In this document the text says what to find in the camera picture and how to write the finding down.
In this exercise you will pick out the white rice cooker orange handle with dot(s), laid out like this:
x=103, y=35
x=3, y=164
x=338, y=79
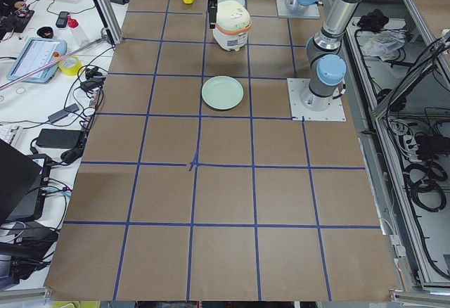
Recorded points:
x=232, y=25

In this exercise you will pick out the near pale green plate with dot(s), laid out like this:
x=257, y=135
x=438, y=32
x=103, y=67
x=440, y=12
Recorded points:
x=222, y=92

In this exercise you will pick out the black phone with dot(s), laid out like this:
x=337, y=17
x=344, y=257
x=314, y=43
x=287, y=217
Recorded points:
x=62, y=19

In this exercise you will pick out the yellow tape roll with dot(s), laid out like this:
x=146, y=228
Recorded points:
x=70, y=65

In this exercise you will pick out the crumpled white cloth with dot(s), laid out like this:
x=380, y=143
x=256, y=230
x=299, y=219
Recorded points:
x=384, y=45

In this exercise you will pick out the near blue teach pendant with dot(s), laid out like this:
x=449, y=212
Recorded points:
x=36, y=53

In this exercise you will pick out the black power adapter brick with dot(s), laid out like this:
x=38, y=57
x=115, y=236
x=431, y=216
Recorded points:
x=58, y=138

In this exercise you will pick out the black laptop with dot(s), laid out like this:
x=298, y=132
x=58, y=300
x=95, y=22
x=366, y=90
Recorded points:
x=23, y=179

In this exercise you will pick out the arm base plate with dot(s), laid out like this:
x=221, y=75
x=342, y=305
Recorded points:
x=302, y=9
x=304, y=106

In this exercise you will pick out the aluminium frame post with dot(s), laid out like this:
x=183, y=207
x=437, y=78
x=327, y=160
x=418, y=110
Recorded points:
x=109, y=20

